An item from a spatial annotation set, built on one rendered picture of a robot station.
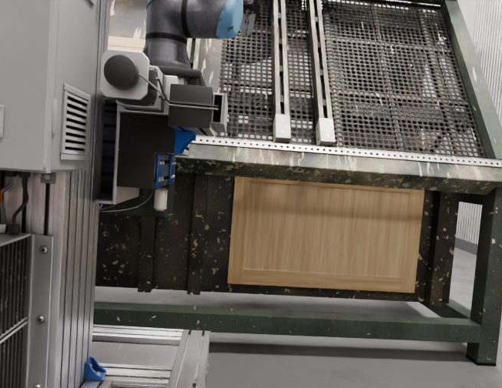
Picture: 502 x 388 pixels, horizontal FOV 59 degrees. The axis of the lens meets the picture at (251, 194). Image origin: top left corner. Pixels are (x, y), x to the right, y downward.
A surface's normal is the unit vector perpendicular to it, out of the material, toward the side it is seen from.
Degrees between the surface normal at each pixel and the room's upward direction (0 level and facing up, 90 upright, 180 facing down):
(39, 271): 90
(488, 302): 90
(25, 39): 90
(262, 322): 90
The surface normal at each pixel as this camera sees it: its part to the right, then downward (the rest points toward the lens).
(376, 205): 0.08, 0.07
